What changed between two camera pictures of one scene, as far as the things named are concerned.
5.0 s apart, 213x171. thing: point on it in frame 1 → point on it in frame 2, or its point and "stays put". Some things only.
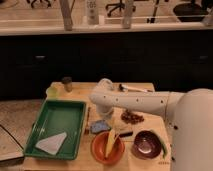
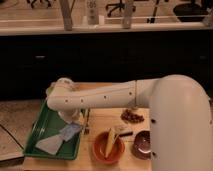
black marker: x=126 y=134 stays put
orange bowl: x=99 y=146 stays put
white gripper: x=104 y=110 → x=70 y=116
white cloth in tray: x=52 y=143 stays put
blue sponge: x=99 y=126 → x=69 y=131
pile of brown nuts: x=131 y=118 stays put
